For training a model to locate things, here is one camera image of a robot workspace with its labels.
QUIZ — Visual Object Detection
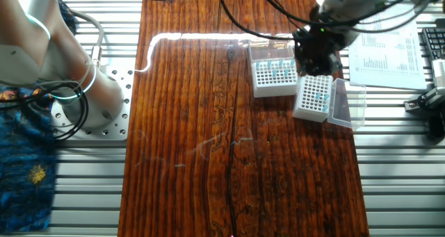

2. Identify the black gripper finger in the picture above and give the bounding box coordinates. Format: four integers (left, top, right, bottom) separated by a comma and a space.
307, 58, 343, 76
296, 57, 309, 74

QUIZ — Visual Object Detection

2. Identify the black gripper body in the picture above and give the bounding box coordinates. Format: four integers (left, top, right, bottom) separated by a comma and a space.
293, 28, 348, 61

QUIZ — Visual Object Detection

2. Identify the clear plastic holder lid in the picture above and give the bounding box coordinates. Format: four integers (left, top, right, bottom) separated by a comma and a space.
326, 78, 367, 130
247, 38, 296, 63

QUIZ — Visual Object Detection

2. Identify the printed paper sheet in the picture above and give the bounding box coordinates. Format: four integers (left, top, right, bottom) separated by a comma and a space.
347, 3, 428, 91

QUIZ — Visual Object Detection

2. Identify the black keyboard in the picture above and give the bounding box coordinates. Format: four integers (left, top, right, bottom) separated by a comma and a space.
421, 26, 445, 61

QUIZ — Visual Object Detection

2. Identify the brown wooden board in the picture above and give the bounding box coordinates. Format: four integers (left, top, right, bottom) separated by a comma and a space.
117, 0, 370, 237

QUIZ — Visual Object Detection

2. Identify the blue painted cloth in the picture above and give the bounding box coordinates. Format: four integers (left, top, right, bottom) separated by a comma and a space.
0, 0, 78, 233

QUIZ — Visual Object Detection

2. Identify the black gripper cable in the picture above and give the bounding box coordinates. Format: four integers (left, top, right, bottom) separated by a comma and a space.
217, 0, 439, 42

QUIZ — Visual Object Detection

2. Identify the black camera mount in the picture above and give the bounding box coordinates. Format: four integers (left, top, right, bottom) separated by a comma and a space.
403, 87, 445, 139

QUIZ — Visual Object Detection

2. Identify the silver perforated base plate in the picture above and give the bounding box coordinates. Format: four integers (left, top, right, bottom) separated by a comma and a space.
51, 65, 135, 141

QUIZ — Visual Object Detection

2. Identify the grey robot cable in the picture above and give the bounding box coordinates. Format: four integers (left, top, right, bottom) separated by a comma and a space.
69, 9, 106, 68

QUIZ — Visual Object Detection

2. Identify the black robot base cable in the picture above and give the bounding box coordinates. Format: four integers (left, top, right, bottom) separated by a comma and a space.
0, 80, 91, 140

